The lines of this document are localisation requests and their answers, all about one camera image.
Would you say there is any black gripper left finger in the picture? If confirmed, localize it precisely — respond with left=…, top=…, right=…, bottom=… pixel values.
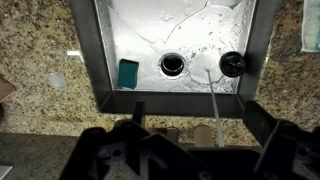
left=59, top=100, right=147, bottom=180

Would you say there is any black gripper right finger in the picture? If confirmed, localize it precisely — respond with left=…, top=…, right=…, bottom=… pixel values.
left=243, top=101, right=320, bottom=180

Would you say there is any chrome kitchen faucet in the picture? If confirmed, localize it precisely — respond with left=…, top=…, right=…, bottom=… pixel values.
left=166, top=125, right=225, bottom=148

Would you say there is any green sponge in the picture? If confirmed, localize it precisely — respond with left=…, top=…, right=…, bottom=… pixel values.
left=118, top=59, right=139, bottom=89

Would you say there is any clear plastic piece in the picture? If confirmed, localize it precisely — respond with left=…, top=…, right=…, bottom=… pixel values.
left=49, top=72, right=67, bottom=91

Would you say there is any black sink drain stopper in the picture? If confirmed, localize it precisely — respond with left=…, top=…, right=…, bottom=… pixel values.
left=219, top=51, right=246, bottom=78

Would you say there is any white green cloth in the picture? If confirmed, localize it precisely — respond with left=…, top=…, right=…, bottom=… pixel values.
left=301, top=0, right=320, bottom=53

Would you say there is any stainless steel sink basin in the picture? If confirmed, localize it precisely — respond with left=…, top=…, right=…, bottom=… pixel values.
left=70, top=0, right=281, bottom=118

